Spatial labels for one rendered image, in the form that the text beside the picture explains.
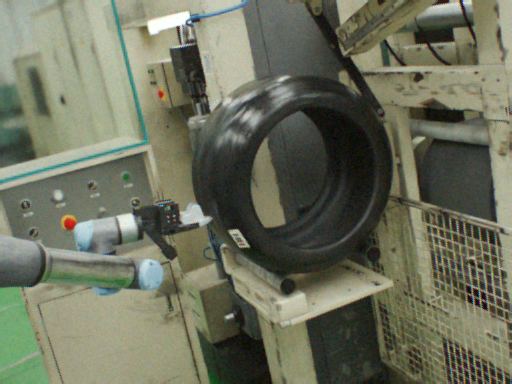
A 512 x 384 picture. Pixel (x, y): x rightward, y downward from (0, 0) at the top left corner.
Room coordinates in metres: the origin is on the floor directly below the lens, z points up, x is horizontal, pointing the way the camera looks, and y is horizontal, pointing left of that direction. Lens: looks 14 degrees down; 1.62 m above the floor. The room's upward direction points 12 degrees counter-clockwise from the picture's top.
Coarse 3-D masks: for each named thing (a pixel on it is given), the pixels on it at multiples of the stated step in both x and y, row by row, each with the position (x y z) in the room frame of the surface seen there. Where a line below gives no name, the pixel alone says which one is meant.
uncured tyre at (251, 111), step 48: (240, 96) 1.81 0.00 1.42; (288, 96) 1.73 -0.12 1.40; (336, 96) 1.78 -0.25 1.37; (240, 144) 1.68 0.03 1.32; (336, 144) 2.06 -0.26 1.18; (384, 144) 1.82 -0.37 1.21; (240, 192) 1.66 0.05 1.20; (336, 192) 2.05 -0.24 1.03; (384, 192) 1.81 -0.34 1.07; (288, 240) 1.98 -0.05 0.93; (336, 240) 1.76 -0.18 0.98
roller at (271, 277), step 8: (240, 256) 1.97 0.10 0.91; (248, 264) 1.91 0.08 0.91; (256, 264) 1.86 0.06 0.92; (256, 272) 1.85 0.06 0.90; (264, 272) 1.80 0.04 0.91; (272, 272) 1.77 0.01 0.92; (272, 280) 1.74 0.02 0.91; (280, 280) 1.70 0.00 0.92; (288, 280) 1.69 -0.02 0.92; (280, 288) 1.69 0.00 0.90; (288, 288) 1.69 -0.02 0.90
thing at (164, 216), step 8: (168, 200) 1.74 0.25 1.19; (136, 208) 1.67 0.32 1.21; (144, 208) 1.67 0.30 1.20; (152, 208) 1.68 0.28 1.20; (160, 208) 1.67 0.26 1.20; (168, 208) 1.70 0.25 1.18; (176, 208) 1.68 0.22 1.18; (136, 216) 1.66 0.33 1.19; (144, 216) 1.67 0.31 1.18; (152, 216) 1.67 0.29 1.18; (160, 216) 1.67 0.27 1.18; (168, 216) 1.68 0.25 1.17; (176, 216) 1.69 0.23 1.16; (144, 224) 1.68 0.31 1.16; (152, 224) 1.68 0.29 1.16; (160, 224) 1.67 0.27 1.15; (168, 224) 1.68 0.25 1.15; (176, 224) 1.68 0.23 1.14; (160, 232) 1.68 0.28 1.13; (168, 232) 1.67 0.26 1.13
